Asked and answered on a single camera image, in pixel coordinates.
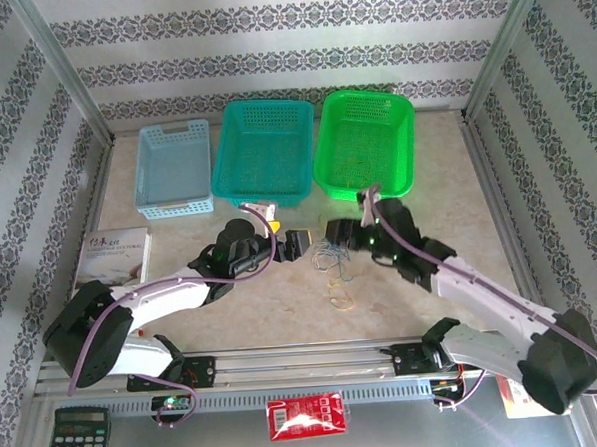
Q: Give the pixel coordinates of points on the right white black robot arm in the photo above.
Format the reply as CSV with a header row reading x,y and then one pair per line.
x,y
482,294

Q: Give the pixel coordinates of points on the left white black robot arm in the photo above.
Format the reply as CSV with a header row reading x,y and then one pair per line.
x,y
157,291

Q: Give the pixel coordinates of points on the teal plastic basket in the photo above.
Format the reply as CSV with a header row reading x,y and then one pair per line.
x,y
262,155

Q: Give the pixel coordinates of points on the green plastic basket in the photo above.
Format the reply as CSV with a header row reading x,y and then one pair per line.
x,y
364,140

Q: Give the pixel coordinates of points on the light blue plastic basket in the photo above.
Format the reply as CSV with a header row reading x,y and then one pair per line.
x,y
173,170

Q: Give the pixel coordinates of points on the white paperback book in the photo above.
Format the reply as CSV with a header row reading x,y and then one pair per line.
x,y
112,253

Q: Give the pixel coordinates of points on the small controller board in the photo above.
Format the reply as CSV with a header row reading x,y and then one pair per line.
x,y
173,403
444,387

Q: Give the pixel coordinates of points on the red packet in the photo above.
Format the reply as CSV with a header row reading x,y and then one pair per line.
x,y
308,415

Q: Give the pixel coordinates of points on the white red card package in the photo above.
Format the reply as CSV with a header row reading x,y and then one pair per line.
x,y
510,397

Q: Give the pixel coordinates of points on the black calculator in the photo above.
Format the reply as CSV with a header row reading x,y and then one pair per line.
x,y
77,443

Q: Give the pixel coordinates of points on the aluminium side rail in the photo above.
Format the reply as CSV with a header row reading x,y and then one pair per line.
x,y
497,198

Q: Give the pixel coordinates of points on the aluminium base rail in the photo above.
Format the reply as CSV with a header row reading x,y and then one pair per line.
x,y
296,364

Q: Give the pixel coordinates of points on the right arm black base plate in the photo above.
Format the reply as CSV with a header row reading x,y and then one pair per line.
x,y
408,360

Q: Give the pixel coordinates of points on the aluminium back rail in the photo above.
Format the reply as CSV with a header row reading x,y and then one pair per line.
x,y
438,109

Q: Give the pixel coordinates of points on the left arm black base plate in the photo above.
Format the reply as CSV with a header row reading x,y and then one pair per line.
x,y
201,371

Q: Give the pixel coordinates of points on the aluminium frame post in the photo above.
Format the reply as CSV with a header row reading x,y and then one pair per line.
x,y
504,47
60,71

